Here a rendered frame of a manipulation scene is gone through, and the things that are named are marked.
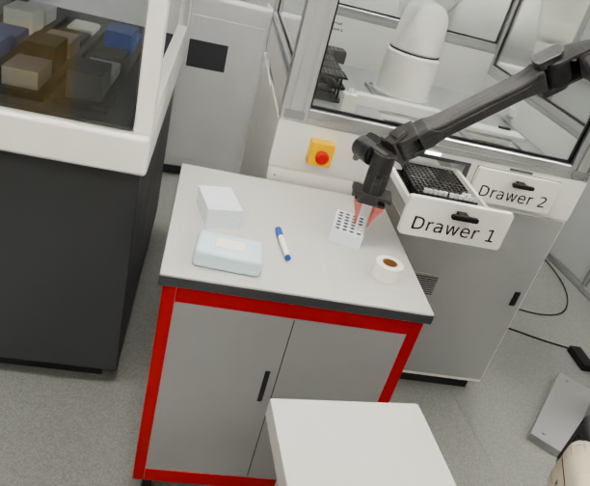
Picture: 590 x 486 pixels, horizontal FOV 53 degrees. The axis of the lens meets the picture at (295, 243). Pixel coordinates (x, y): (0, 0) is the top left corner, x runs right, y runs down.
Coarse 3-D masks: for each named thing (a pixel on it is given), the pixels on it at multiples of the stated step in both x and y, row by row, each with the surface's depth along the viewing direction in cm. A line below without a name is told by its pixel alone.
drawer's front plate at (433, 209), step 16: (416, 208) 149; (432, 208) 150; (448, 208) 150; (464, 208) 150; (480, 208) 151; (400, 224) 151; (416, 224) 151; (432, 224) 152; (448, 224) 152; (464, 224) 153; (480, 224) 153; (496, 224) 154; (448, 240) 155; (464, 240) 155; (480, 240) 156; (496, 240) 156
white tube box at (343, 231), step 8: (336, 216) 157; (344, 216) 158; (352, 216) 159; (360, 216) 160; (336, 224) 154; (344, 224) 154; (352, 224) 155; (360, 224) 157; (336, 232) 150; (344, 232) 150; (352, 232) 152; (360, 232) 152; (328, 240) 152; (336, 240) 151; (344, 240) 151; (352, 240) 151; (360, 240) 150
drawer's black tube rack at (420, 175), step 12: (408, 168) 172; (420, 168) 176; (432, 168) 178; (408, 180) 172; (420, 180) 166; (432, 180) 168; (444, 180) 171; (456, 180) 173; (456, 192) 165; (468, 192) 167
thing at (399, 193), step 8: (392, 168) 171; (400, 168) 182; (440, 168) 183; (448, 168) 184; (392, 176) 169; (464, 176) 180; (392, 184) 167; (400, 184) 162; (464, 184) 177; (392, 192) 166; (400, 192) 161; (408, 192) 158; (472, 192) 171; (392, 200) 165; (400, 200) 159; (480, 200) 166; (400, 208) 158; (400, 216) 158
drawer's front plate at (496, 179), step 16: (480, 176) 182; (496, 176) 183; (512, 176) 183; (528, 176) 184; (496, 192) 185; (512, 192) 186; (528, 192) 186; (544, 192) 187; (528, 208) 190; (544, 208) 190
